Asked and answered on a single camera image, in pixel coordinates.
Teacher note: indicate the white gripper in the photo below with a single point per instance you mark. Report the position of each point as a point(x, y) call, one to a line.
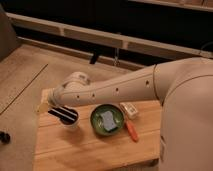
point(60, 112)

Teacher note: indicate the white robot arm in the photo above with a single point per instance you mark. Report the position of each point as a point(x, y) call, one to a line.
point(184, 89)

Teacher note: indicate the green bowl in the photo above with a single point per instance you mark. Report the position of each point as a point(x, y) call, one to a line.
point(97, 123)

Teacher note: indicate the blue-grey sponge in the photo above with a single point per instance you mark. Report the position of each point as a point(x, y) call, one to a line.
point(108, 121)

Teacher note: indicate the small clear bottle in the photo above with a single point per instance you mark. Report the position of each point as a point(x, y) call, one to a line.
point(129, 109)

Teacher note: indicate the black object on floor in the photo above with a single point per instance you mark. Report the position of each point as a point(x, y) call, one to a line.
point(4, 137)

